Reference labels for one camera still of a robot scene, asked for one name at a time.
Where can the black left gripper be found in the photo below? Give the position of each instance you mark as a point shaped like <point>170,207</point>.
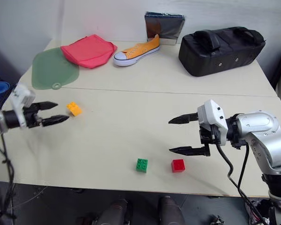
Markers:
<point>32,117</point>

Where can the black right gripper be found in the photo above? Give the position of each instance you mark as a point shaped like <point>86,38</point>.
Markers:
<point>207,134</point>

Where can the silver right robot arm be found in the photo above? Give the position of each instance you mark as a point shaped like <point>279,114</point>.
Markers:
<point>260,127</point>

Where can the yellow toy brick cube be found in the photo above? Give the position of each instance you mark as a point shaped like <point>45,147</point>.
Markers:
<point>74,109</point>

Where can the red toy brick cube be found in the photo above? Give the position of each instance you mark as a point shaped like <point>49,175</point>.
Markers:
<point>178,166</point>

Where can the green translucent silicone mat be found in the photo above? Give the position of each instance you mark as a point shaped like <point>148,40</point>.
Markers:
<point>51,70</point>

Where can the green toy brick cube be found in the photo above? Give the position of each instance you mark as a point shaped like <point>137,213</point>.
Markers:
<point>142,165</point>

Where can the red folded cloth bag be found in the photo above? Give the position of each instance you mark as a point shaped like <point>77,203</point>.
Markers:
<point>89,51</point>

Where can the dark rounded shape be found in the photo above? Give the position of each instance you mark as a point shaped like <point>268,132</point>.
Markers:
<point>171,211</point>
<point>112,213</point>

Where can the black padded carry bag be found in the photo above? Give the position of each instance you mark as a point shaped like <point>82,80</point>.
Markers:
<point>213,58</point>

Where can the orange canvas sneaker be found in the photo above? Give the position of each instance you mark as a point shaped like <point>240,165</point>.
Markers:
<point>131,55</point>

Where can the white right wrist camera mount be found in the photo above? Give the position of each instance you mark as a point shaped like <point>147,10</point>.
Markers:
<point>210,112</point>

